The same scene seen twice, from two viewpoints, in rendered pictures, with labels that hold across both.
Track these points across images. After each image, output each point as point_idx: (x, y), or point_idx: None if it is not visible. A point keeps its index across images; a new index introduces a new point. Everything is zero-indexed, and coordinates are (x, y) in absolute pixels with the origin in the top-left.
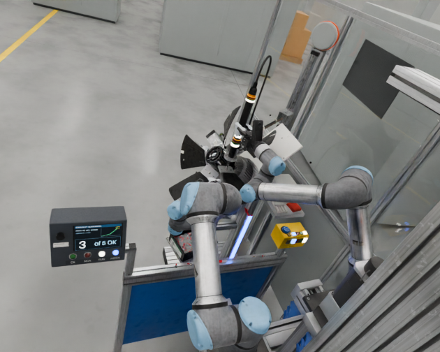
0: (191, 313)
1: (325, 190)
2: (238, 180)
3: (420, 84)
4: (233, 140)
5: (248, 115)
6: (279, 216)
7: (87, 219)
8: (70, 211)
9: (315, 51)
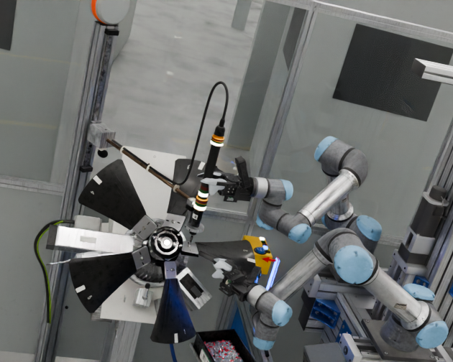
0: (431, 327)
1: (357, 174)
2: (211, 244)
3: (446, 74)
4: (204, 202)
5: None
6: None
7: None
8: None
9: (111, 29)
